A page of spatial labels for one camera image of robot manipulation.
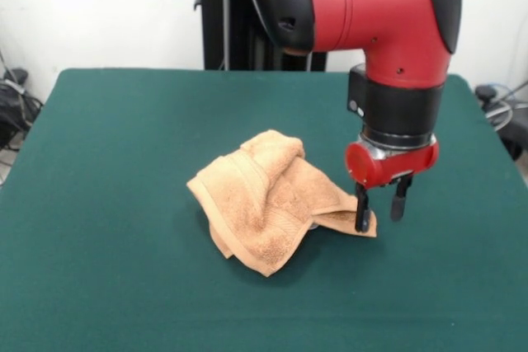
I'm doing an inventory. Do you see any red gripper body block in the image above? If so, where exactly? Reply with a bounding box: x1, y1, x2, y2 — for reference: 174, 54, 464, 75
345, 137, 440, 189

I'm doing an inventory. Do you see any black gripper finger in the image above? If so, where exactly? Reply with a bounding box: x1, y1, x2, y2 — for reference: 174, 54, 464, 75
390, 174, 413, 220
355, 181, 372, 232

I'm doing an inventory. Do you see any dark green table cloth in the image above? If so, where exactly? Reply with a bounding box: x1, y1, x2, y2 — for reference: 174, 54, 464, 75
0, 67, 528, 352

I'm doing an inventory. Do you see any tan terry towel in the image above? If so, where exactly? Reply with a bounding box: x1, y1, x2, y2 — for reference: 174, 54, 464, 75
186, 129, 379, 278

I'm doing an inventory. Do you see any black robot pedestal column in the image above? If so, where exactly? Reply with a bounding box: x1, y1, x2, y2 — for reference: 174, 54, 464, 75
193, 0, 329, 73

